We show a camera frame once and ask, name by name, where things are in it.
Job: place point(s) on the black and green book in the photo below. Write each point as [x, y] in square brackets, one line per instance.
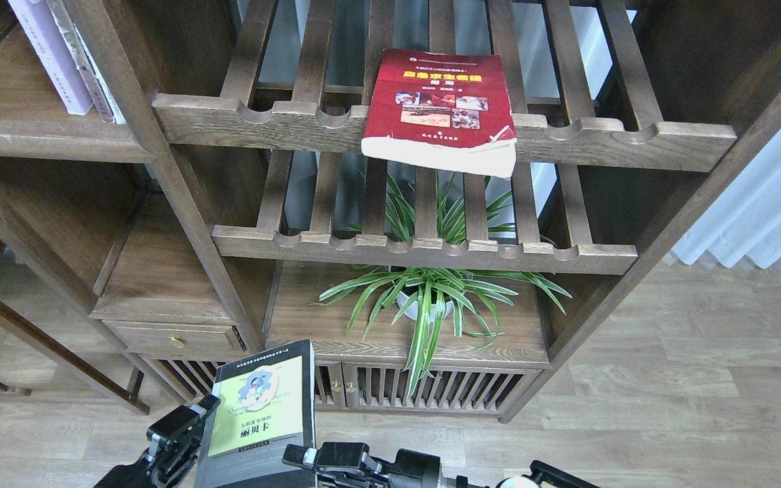
[266, 403]

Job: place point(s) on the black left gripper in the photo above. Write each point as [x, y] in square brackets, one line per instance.
[174, 445]

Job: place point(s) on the white plant pot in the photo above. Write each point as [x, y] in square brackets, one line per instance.
[410, 307]

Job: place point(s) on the white lavender book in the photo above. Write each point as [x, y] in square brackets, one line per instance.
[38, 23]

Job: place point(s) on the worn standing book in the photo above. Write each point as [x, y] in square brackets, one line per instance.
[96, 85]

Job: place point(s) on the dark wooden bookshelf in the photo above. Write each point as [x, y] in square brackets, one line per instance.
[220, 209]

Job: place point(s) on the brass drawer knob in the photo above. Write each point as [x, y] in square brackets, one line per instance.
[176, 342]

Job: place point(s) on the red thick book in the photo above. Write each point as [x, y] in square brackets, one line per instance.
[442, 111]

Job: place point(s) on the white curtain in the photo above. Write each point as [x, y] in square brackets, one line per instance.
[744, 223]

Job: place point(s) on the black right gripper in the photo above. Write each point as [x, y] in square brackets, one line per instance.
[343, 464]

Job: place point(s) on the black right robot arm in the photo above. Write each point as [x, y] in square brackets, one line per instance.
[541, 475]

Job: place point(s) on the green spider plant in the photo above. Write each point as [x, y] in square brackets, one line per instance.
[432, 293]

